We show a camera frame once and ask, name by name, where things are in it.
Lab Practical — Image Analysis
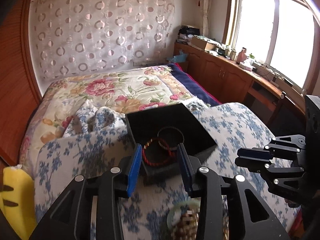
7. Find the red cord bracelet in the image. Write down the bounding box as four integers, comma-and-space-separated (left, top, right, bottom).
141, 138, 179, 168

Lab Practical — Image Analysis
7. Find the brown bead bracelet pile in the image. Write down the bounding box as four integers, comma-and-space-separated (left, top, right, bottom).
170, 204, 201, 240

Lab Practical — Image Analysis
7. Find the black open jewelry box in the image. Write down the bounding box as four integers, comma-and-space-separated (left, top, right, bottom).
126, 101, 217, 185

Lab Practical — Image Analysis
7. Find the green jade bangle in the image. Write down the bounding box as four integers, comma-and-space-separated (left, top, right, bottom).
167, 199, 200, 230

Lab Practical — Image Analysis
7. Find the blue floral white cushion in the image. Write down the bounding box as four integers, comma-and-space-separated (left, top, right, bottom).
34, 98, 298, 239

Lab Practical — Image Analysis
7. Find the wooden side cabinet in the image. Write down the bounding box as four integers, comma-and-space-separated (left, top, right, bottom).
174, 43, 306, 136

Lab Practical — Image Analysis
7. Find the navy blue blanket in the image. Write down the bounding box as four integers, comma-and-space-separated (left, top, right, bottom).
166, 63, 221, 107

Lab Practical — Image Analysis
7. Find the colourful floral quilt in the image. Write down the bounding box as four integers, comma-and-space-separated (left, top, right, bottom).
20, 65, 195, 176

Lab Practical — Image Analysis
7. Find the tissue pack on counter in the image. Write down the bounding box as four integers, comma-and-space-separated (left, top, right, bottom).
239, 62, 253, 72

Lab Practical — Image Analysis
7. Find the pink bottle on sill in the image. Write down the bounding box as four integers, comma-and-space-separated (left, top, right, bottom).
236, 47, 247, 64

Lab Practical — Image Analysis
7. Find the teal cloth by bed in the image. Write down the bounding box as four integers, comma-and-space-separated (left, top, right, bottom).
167, 50, 188, 63

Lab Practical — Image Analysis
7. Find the cardboard box on cabinet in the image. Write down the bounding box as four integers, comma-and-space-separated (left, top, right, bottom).
191, 36, 216, 51

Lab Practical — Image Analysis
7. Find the yellow plush toy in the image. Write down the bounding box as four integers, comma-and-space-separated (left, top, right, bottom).
1, 164, 37, 239

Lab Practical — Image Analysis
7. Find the pink circle patterned curtain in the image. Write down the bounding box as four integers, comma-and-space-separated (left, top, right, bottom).
30, 0, 175, 81

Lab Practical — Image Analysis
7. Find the beige side curtain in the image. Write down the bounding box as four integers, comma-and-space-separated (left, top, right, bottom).
199, 0, 212, 37

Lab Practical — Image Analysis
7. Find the black bracelet in box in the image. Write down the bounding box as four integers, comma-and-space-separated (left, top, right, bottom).
157, 126, 185, 147

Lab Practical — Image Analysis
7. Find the window with wooden frame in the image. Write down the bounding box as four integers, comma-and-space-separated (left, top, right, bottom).
223, 0, 320, 95

